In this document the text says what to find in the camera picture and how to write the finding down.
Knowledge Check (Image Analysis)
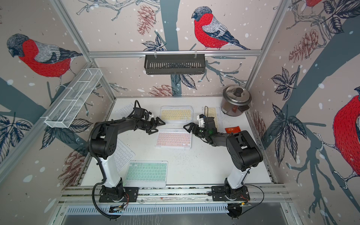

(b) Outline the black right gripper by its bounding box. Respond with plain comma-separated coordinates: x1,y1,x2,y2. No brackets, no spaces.
183,122,210,138

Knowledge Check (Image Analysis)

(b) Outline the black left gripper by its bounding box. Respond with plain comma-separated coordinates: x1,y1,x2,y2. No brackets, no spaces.
141,118,166,137

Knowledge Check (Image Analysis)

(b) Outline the yellow keyboard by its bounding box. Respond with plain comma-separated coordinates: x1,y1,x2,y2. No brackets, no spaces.
202,107,225,133
160,106,193,125

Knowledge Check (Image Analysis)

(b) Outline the green keyboard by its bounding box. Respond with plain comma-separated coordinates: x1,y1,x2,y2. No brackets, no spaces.
123,160,168,188

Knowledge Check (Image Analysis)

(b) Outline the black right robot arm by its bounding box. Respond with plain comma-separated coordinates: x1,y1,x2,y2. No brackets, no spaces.
183,114,263,202

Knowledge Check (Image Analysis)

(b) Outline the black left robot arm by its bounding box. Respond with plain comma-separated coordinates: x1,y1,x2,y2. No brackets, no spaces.
88,107,166,203

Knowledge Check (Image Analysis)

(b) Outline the white keyboard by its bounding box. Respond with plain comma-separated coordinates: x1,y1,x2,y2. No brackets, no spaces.
113,138,136,172
115,104,134,119

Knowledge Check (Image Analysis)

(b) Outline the red small packet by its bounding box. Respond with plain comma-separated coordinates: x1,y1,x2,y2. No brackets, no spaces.
225,126,241,134

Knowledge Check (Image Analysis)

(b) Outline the steel rice cooker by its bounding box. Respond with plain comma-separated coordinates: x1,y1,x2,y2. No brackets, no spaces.
220,85,252,117

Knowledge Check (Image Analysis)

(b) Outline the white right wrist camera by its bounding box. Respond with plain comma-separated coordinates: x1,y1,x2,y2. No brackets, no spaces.
197,114,206,128

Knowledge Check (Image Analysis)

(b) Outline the black hanging wire basket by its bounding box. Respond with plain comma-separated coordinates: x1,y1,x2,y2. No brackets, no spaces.
144,54,206,75

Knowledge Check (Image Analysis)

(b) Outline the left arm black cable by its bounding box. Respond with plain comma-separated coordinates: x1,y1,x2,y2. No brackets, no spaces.
91,157,127,220

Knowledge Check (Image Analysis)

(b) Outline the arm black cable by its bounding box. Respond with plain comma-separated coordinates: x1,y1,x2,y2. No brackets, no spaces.
91,157,127,220
238,168,265,216

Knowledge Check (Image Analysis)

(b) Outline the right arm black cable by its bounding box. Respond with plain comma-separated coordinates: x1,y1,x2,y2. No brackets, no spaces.
238,168,265,216

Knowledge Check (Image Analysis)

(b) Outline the white wire mesh basket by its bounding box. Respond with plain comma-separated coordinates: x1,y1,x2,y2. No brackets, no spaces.
45,68,103,128

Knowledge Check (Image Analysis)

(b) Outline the aluminium frame rail base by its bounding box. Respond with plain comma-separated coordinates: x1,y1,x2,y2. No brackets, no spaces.
58,183,293,204

